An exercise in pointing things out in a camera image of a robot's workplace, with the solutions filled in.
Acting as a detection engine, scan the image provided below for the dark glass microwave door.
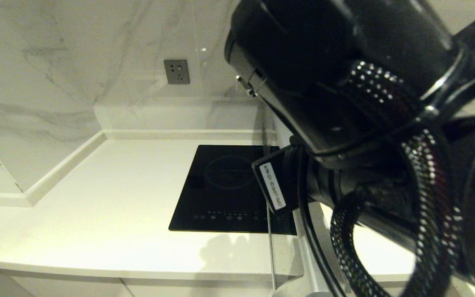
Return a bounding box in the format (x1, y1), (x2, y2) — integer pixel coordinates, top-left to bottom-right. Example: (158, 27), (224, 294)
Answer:
(264, 115), (335, 297)

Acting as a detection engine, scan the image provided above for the black induction cooktop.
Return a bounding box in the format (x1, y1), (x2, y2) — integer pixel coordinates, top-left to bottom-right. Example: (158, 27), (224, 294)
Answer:
(168, 145), (269, 232)

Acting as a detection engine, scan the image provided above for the white base cabinet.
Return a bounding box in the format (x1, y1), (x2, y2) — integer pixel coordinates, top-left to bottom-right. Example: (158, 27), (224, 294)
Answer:
(0, 264), (275, 297)

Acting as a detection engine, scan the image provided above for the braided black cable sleeve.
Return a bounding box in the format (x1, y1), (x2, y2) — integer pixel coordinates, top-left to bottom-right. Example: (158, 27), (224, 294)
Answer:
(329, 60), (467, 297)

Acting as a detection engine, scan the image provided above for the grey single wall socket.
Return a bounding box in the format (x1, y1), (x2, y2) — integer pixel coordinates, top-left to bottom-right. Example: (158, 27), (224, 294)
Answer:
(163, 60), (190, 85)

